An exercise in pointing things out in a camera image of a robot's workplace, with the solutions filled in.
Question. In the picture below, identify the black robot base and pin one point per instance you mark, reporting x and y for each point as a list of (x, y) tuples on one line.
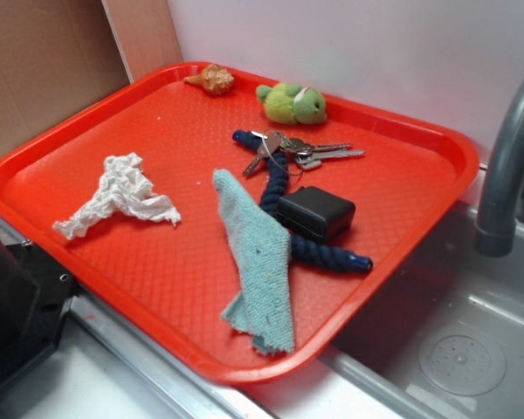
[(35, 294)]

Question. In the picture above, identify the crumpled white paper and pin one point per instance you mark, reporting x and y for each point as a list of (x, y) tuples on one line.
[(123, 188)]

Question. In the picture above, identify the red plastic tray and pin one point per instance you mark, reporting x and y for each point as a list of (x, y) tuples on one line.
[(174, 281)]

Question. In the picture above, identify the black charger block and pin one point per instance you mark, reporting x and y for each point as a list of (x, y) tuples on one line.
[(315, 214)]

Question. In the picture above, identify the silver key bunch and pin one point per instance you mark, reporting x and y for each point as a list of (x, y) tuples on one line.
[(305, 155)]

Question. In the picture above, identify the light blue towel cloth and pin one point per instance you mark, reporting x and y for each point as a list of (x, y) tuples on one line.
[(261, 248)]

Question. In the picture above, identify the green plush toy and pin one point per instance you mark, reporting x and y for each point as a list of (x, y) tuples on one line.
[(292, 104)]

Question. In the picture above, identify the brown seashell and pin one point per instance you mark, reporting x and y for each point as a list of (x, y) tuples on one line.
[(214, 79)]

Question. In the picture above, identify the grey toy faucet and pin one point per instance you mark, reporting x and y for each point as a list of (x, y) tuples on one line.
[(501, 204)]

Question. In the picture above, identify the grey plastic sink basin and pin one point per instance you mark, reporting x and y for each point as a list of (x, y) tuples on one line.
[(444, 335)]

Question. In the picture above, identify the brown cardboard panel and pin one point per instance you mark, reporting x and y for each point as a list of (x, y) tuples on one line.
[(56, 59)]

